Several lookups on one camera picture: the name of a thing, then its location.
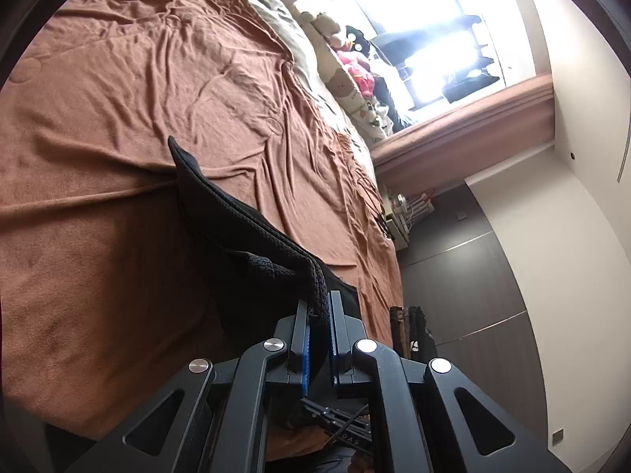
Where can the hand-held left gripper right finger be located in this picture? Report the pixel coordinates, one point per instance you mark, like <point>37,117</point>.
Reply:
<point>334,350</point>

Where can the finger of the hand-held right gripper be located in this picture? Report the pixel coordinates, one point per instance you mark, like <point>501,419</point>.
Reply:
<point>318,410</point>

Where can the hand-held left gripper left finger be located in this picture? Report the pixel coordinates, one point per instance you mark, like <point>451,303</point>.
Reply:
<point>305,354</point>

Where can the black sleeveless shirt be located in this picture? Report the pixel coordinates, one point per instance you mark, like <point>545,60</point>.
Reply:
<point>236,236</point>

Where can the stack of folded clothes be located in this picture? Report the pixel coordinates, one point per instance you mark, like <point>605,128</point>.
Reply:
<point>416,335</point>

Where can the dark clothes pile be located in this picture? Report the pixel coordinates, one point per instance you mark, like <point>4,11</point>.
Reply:
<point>389,103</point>

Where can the cream nightstand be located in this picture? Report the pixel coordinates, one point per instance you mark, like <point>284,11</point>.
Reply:
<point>399,229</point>

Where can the grey wardrobe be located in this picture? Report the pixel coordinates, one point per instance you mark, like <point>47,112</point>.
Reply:
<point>468,281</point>

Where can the striped tote bag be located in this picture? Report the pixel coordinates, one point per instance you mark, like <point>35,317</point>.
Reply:
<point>421,203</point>

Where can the pile of plush toys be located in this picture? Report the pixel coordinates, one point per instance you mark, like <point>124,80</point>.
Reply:
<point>345,91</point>

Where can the pink curtain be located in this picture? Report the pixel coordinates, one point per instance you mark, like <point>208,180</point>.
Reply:
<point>468,123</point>

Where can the pink plush toy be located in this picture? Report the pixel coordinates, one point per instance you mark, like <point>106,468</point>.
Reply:
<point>357,71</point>

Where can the brown blanket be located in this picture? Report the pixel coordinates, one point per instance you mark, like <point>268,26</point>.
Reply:
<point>98,157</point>

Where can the black hanging top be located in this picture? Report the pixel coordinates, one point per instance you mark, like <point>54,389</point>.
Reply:
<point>473,86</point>

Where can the black plush toy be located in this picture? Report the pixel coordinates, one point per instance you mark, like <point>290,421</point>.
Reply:
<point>356,37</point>

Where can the black hanging jacket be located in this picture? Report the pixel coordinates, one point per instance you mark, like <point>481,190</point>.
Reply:
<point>419,44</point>

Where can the beige teddy bear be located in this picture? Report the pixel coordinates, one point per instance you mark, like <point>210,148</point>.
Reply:
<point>323,27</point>

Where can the pale duvet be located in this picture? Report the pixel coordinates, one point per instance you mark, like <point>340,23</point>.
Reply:
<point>276,15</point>

